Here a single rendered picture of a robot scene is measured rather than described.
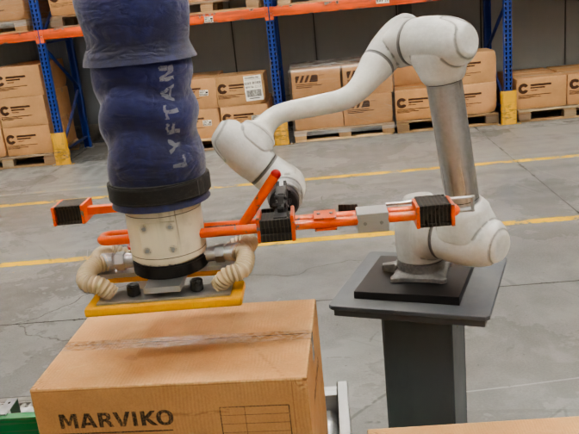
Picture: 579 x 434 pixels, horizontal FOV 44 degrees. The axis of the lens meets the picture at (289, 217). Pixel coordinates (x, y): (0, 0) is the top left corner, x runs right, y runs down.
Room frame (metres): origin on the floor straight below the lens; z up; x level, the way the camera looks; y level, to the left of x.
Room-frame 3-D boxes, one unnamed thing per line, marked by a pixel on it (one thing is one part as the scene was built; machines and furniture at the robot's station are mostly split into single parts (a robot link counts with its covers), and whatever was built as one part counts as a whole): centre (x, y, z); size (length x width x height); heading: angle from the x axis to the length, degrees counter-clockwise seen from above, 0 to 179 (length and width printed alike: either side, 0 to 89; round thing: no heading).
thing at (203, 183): (1.57, 0.28, 1.33); 0.23 x 0.23 x 0.04
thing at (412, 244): (2.23, -0.43, 0.94); 0.18 x 0.16 x 0.22; 38
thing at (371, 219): (1.54, -0.18, 1.21); 0.07 x 0.07 x 0.04; 87
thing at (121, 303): (1.47, 0.29, 1.11); 0.34 x 0.10 x 0.05; 87
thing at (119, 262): (1.57, 0.28, 1.15); 0.34 x 0.25 x 0.06; 87
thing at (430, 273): (2.25, -0.40, 0.80); 0.22 x 0.18 x 0.06; 70
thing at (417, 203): (1.53, -0.32, 1.21); 0.08 x 0.07 x 0.05; 87
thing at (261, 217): (1.55, 0.03, 1.21); 0.10 x 0.08 x 0.06; 177
